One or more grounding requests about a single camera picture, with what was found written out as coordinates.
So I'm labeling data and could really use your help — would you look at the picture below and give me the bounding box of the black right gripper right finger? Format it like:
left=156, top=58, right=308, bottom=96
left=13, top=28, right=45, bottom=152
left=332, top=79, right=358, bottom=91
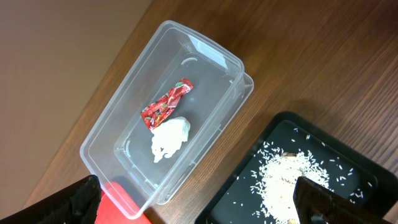
left=293, top=176, right=389, bottom=224

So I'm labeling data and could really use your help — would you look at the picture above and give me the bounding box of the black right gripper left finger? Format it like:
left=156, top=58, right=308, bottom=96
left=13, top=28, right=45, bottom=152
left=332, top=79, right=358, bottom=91
left=1, top=175, right=101, bottom=224

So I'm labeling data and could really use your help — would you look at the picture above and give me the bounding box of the pile of rice waste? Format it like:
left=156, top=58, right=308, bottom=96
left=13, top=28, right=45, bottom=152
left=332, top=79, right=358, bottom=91
left=236, top=127, right=374, bottom=224

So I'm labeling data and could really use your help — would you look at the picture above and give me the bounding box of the white tissue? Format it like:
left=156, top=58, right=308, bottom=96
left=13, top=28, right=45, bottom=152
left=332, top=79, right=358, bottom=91
left=151, top=116, right=190, bottom=163

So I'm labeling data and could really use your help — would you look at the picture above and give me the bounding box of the red snack wrapper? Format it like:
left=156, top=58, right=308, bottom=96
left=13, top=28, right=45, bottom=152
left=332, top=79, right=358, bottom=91
left=141, top=78, right=194, bottom=131

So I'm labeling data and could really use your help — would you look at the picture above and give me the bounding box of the black waste tray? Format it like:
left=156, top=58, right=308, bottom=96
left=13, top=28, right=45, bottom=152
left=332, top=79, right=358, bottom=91
left=196, top=112, right=397, bottom=223

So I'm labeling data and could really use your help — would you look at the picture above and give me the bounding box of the clear plastic waste bin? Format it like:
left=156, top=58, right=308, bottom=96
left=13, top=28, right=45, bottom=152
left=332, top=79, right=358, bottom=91
left=80, top=21, right=254, bottom=219

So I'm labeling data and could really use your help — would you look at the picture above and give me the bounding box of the red plastic tray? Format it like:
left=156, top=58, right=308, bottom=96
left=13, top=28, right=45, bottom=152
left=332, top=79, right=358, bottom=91
left=95, top=182, right=152, bottom=224

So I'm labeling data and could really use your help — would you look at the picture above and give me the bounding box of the white label in bin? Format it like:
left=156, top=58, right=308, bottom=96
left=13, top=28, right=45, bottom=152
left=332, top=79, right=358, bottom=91
left=188, top=35, right=227, bottom=68

